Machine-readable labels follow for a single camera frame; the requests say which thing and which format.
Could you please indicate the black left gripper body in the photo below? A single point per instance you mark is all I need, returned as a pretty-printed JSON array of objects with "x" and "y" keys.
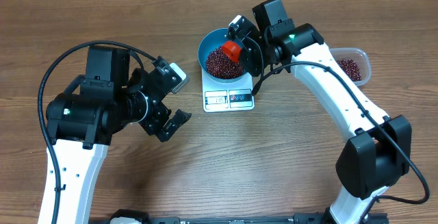
[{"x": 139, "y": 109}]

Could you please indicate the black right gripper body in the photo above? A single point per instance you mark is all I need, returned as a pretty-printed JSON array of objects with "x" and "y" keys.
[{"x": 260, "y": 59}]

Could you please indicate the red scoop blue handle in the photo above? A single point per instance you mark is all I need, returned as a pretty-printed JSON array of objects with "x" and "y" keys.
[{"x": 231, "y": 50}]

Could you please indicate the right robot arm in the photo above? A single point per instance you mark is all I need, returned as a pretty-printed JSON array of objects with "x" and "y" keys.
[{"x": 377, "y": 150}]

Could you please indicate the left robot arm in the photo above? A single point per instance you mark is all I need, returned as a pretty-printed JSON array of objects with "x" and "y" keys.
[{"x": 81, "y": 121}]

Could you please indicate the red beans in bowl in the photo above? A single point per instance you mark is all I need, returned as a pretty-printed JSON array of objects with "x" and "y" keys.
[{"x": 219, "y": 65}]

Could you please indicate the blue metal bowl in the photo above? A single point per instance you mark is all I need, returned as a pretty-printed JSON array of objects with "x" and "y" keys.
[{"x": 211, "y": 41}]

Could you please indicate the white digital kitchen scale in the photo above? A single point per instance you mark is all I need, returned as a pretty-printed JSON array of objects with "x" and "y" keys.
[{"x": 227, "y": 95}]

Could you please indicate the red beans pile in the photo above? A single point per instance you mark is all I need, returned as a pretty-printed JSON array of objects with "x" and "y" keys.
[{"x": 351, "y": 68}]

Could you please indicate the clear plastic container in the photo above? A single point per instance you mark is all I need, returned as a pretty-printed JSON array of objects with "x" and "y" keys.
[{"x": 359, "y": 56}]

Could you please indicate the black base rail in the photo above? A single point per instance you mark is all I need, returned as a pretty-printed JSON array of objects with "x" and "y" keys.
[{"x": 132, "y": 216}]

